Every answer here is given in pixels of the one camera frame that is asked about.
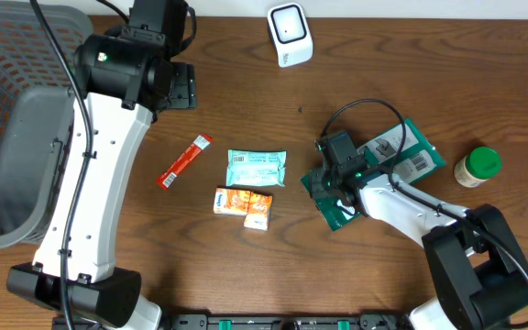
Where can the orange white box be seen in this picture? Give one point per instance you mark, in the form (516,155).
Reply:
(258,212)

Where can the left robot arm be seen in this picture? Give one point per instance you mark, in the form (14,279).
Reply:
(122,80)

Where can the mint green wipes packet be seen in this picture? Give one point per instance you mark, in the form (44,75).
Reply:
(256,168)

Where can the red sachet packet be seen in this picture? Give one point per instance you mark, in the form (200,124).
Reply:
(166,179)

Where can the green-lidded white jar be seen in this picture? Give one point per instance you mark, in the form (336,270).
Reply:
(478,166)

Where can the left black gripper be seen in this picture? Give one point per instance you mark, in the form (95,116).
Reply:
(185,93)

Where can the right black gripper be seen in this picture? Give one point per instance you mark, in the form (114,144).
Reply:
(317,190)

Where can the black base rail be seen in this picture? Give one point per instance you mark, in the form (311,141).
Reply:
(366,321)

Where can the white barcode scanner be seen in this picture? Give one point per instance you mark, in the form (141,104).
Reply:
(290,34)

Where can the grey plastic mesh basket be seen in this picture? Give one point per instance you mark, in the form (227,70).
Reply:
(35,125)

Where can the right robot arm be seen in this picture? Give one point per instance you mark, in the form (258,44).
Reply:
(479,271)

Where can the green white sponge package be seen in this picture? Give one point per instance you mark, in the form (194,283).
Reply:
(418,159)

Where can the orange small box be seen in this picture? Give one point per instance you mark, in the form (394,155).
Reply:
(231,201)

